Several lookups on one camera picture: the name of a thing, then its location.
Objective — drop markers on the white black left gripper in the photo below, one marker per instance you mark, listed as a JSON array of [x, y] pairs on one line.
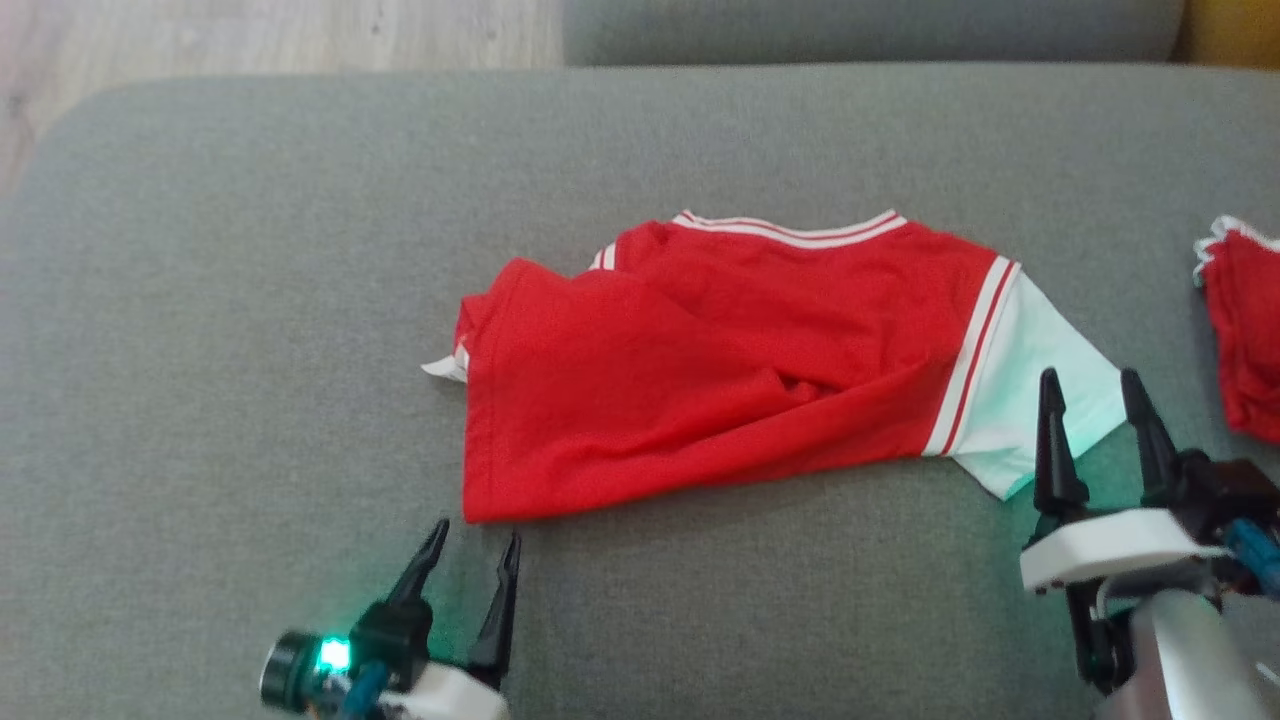
[[450, 695]]

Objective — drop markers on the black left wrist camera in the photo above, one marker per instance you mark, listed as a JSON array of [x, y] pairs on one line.
[[300, 670]]

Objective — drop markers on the red mesh jersey with label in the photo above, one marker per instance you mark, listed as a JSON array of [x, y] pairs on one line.
[[1250, 340]]

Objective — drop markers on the yellow cushion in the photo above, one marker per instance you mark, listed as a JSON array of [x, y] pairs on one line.
[[1240, 30]]

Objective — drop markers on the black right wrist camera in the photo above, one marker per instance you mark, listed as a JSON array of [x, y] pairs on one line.
[[1245, 510]]

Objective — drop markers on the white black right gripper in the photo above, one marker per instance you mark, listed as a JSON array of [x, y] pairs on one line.
[[1110, 550]]

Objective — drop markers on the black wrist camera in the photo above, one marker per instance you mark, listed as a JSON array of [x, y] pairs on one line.
[[1245, 510], [300, 670]]

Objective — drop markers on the large grey sofa cushion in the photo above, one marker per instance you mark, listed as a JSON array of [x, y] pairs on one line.
[[250, 300]]

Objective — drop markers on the small grey sofa cushion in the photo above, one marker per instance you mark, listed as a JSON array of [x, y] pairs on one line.
[[850, 30]]

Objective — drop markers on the red shirt white sleeves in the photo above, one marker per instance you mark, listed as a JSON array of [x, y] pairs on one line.
[[700, 380]]

